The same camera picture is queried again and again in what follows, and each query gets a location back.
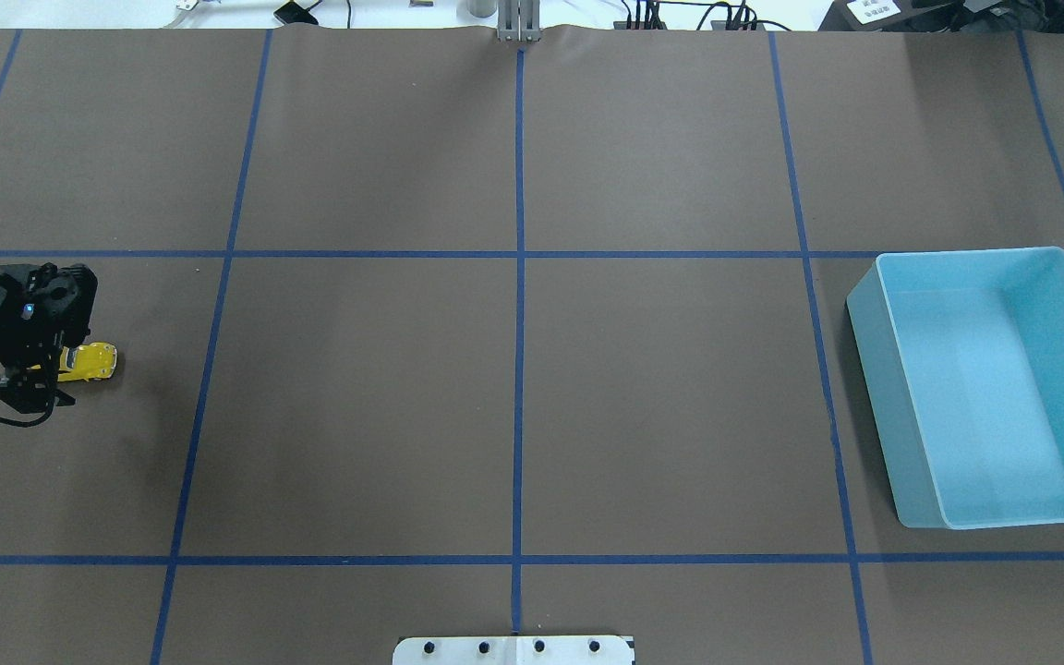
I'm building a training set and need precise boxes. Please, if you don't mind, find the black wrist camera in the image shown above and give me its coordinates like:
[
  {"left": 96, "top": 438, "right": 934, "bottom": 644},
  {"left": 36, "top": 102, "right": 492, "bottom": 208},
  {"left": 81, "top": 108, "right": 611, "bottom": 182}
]
[{"left": 0, "top": 367, "right": 76, "bottom": 414}]

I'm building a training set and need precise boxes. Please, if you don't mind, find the black phone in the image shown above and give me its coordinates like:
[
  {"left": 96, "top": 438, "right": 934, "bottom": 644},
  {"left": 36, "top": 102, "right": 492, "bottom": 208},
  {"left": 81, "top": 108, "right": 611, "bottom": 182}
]
[{"left": 272, "top": 1, "right": 320, "bottom": 26}]

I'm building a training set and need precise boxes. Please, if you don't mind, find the light blue plastic bin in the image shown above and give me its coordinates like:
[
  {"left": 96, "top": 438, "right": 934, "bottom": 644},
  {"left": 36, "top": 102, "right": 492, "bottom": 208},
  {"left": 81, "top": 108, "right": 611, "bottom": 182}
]
[{"left": 846, "top": 246, "right": 1064, "bottom": 530}]

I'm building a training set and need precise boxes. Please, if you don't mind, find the aluminium frame post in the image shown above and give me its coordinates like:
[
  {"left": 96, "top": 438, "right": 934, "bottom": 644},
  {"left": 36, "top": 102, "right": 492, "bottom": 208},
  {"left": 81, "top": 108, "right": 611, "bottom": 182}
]
[{"left": 497, "top": 0, "right": 543, "bottom": 41}]

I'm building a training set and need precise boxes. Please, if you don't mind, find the yellow beetle toy car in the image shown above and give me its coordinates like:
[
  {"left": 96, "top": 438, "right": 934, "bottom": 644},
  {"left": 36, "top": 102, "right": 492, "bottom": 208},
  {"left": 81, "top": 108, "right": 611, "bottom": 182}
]
[{"left": 56, "top": 342, "right": 121, "bottom": 383}]

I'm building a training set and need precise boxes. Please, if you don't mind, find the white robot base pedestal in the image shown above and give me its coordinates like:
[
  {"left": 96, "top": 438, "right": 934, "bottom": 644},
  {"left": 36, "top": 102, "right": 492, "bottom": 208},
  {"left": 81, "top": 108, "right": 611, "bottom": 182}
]
[{"left": 392, "top": 635, "right": 636, "bottom": 664}]

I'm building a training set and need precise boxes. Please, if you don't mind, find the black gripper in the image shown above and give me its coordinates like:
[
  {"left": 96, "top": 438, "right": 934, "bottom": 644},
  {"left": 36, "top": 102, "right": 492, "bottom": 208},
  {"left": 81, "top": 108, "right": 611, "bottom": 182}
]
[{"left": 0, "top": 262, "right": 98, "bottom": 368}]

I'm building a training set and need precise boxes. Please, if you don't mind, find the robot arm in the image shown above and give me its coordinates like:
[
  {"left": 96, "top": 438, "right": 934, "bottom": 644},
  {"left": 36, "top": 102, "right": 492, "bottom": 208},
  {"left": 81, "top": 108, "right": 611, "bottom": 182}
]
[{"left": 0, "top": 262, "right": 100, "bottom": 368}]

